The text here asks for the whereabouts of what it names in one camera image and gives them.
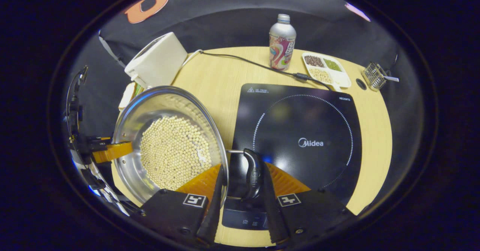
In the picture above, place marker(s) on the pile of soybeans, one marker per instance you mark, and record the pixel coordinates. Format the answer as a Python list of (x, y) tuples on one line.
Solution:
[(172, 153)]

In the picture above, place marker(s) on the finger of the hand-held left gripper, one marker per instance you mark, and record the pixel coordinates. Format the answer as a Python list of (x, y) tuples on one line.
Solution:
[(98, 139), (112, 151)]

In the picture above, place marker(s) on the white toaster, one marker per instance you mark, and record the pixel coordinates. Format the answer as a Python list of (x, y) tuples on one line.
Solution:
[(157, 61)]

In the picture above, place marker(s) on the black induction cooktop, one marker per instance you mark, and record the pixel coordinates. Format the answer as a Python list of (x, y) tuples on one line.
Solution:
[(300, 142)]

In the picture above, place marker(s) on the black table grommet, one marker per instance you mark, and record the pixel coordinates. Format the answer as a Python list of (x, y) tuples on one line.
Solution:
[(361, 84)]

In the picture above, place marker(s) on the silver drink bottle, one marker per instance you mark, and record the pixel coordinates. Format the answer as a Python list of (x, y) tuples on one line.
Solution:
[(282, 44)]

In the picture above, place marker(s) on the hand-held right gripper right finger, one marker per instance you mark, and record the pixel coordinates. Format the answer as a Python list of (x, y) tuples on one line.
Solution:
[(311, 213)]

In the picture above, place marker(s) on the stainless steel pot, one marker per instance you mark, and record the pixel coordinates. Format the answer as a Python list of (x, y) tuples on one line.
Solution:
[(150, 108)]

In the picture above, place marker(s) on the white divided bean tray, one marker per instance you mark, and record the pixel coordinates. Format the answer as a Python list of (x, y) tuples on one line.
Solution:
[(339, 76)]

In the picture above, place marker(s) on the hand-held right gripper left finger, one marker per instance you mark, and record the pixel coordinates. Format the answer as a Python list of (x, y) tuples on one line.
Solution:
[(176, 213)]

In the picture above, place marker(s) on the sandwich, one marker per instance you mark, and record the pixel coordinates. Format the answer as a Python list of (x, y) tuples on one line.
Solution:
[(127, 95)]

